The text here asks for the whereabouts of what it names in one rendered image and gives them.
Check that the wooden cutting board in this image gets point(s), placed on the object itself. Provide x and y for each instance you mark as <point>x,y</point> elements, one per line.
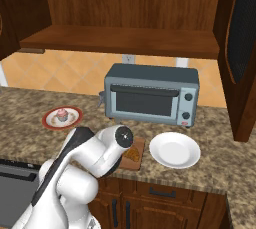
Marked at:
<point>137,149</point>

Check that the red rimmed plate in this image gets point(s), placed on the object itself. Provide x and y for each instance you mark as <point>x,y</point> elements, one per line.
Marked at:
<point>75,117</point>

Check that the white plate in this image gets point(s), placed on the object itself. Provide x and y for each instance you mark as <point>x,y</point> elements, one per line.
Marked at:
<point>174,149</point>

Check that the wooden base cabinet door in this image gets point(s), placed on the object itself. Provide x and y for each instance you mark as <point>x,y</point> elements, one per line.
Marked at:
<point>106,208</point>
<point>160,214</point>

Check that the wooden wall cabinet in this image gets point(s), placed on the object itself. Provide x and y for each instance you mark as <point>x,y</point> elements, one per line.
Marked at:
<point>126,13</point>

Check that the wooden drawer front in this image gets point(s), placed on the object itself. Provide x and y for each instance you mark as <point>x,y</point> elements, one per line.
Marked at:
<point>173,197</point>

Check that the brown croissant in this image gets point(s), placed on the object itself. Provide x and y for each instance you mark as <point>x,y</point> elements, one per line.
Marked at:
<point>132,154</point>

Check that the open wooden cabinet door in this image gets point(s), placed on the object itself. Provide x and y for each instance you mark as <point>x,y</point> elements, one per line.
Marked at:
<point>237,53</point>
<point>8,16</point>

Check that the grey toaster oven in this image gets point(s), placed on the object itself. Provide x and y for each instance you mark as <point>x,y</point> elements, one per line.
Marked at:
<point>150,95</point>

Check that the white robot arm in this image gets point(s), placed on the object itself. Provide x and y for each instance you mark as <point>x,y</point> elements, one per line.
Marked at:
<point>80,173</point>

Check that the pink frosted cupcake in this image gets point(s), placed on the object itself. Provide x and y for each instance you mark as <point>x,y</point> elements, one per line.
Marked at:
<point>62,114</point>

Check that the white wall outlet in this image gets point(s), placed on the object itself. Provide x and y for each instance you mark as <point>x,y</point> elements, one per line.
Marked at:
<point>128,59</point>

